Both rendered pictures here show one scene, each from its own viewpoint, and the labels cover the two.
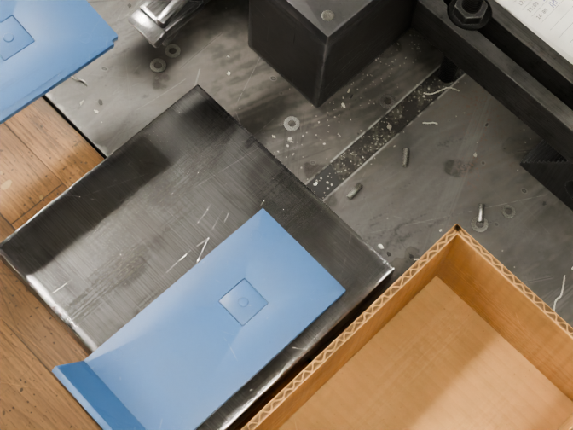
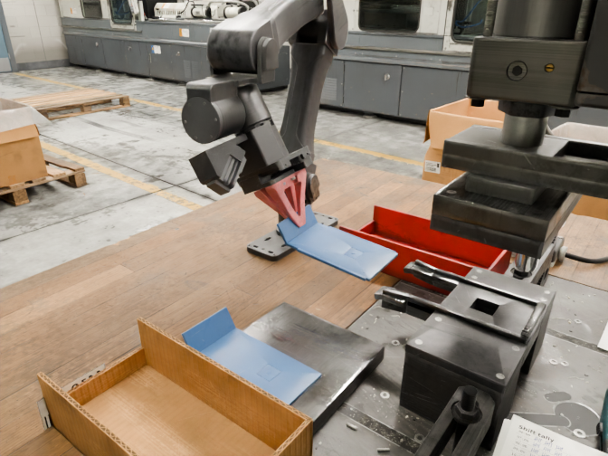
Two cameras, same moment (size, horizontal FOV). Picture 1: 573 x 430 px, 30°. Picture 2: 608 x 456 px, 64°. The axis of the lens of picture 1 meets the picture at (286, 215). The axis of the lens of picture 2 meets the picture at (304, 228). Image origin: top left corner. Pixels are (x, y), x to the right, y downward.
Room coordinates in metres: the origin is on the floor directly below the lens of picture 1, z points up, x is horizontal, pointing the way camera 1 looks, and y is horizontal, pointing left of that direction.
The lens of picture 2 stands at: (0.22, -0.40, 1.30)
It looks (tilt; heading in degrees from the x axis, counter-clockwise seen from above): 25 degrees down; 88
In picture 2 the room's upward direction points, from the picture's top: straight up
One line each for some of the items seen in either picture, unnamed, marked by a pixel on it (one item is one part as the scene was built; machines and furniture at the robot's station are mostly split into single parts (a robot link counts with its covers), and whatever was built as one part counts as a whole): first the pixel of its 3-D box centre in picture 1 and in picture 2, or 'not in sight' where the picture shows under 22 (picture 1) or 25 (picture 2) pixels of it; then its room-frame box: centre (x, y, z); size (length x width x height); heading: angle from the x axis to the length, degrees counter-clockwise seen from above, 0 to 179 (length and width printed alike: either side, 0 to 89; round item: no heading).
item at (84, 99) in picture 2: not in sight; (67, 102); (-2.68, 6.13, 0.07); 1.20 x 1.00 x 0.14; 49
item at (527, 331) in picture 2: not in sight; (531, 327); (0.48, 0.02, 0.98); 0.07 x 0.01 x 0.03; 51
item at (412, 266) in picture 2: not in sight; (432, 274); (0.40, 0.13, 0.98); 0.07 x 0.02 x 0.01; 141
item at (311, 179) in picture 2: not in sight; (293, 185); (0.23, 0.40, 1.00); 0.09 x 0.06 x 0.06; 153
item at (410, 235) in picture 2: not in sight; (422, 250); (0.44, 0.29, 0.93); 0.25 x 0.12 x 0.06; 141
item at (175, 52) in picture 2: not in sight; (161, 48); (-2.09, 9.05, 0.49); 5.51 x 1.02 x 0.97; 137
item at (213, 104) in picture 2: not in sight; (228, 88); (0.14, 0.23, 1.20); 0.12 x 0.09 x 0.12; 63
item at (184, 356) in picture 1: (205, 329); (250, 354); (0.17, 0.04, 0.93); 0.15 x 0.07 x 0.03; 140
